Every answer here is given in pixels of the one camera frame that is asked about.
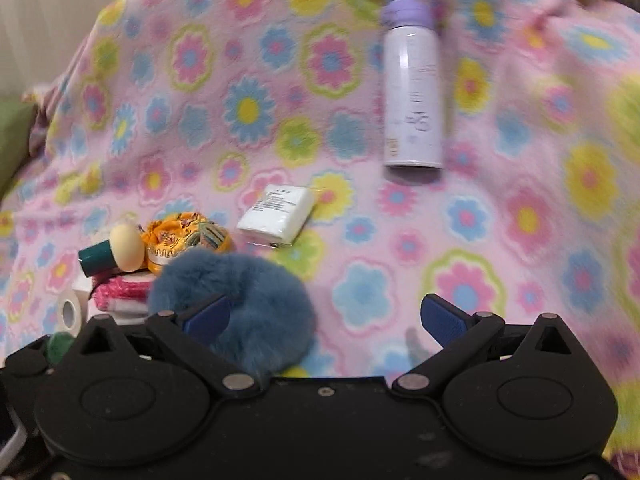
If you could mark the white tape roll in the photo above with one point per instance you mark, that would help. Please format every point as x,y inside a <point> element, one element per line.
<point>72,310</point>

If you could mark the orange embroidered drawstring pouch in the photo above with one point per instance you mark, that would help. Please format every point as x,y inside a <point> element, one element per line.
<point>168,238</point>

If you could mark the teal handled makeup sponge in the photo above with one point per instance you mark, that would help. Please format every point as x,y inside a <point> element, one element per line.
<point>123,250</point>

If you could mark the pink white folded socks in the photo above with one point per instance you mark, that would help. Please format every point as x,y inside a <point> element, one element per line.
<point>125,294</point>

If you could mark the lavender thermos bottle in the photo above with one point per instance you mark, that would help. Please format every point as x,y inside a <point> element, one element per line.
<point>413,113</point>

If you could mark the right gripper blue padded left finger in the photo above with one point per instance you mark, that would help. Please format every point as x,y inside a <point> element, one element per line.
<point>186,337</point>

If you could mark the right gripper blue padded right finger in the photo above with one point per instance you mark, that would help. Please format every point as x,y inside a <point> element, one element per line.
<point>464,339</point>

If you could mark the pink floral fleece blanket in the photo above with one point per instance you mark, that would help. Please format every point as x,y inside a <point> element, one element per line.
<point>197,105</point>

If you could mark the blue fluffy pom pom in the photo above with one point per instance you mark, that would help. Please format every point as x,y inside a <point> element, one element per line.
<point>272,319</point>

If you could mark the green pillow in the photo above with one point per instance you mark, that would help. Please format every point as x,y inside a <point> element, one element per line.
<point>17,118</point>

